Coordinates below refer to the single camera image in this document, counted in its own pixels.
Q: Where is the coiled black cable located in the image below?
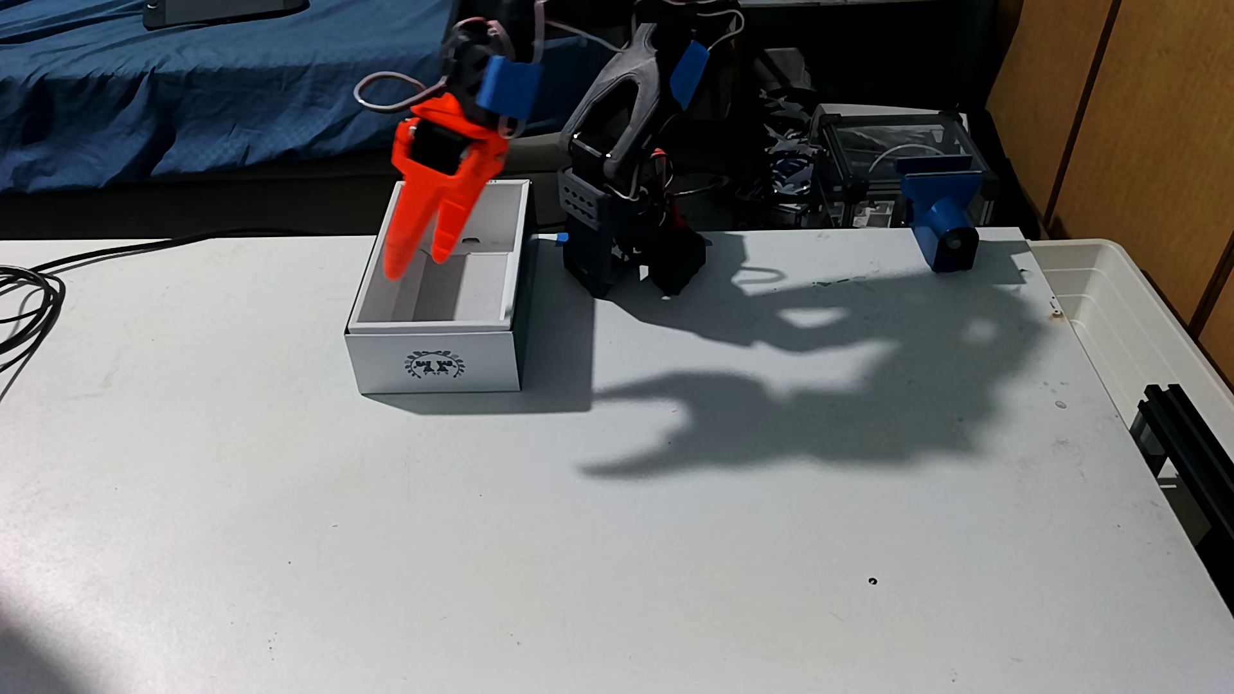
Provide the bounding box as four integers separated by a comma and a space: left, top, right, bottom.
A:
0, 266, 67, 398

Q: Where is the wooden cabinet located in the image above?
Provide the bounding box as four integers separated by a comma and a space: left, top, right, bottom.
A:
983, 0, 1234, 387

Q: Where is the blue bedspread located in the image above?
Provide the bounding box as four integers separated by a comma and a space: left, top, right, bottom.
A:
0, 0, 601, 194

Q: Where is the blue printed clamp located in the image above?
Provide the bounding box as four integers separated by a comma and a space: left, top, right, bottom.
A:
895, 154, 987, 277

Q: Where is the white plastic bin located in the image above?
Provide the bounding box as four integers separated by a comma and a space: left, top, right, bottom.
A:
1026, 238, 1234, 466

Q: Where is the white cardboard box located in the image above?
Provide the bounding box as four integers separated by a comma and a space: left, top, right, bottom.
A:
344, 178, 534, 396

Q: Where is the clear enclosure with black frame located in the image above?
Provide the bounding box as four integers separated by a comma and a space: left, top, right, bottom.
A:
810, 104, 1000, 231

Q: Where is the black aluminium extrusion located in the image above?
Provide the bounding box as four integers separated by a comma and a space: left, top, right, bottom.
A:
1130, 384, 1234, 614

